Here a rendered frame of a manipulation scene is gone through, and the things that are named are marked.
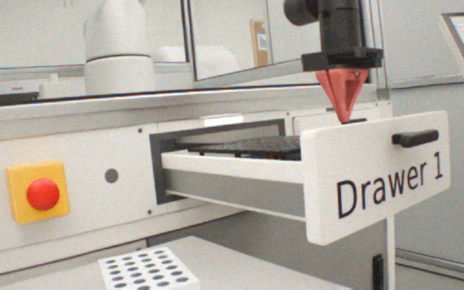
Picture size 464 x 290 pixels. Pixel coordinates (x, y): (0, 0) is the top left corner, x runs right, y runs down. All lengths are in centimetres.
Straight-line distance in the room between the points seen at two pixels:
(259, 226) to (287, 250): 10
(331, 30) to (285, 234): 45
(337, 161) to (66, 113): 38
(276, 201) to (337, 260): 58
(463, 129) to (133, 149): 187
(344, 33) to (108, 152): 37
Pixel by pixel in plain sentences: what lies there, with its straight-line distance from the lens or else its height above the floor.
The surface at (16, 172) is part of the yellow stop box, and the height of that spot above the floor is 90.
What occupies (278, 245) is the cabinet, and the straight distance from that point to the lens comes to 85.
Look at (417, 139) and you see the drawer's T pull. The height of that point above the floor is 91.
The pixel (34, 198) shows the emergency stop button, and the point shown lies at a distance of 52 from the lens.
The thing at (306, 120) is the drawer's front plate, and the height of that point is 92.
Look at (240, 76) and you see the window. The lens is 77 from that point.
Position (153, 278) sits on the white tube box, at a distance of 43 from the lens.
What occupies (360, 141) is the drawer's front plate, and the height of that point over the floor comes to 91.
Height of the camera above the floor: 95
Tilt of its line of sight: 5 degrees down
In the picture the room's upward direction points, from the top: 5 degrees counter-clockwise
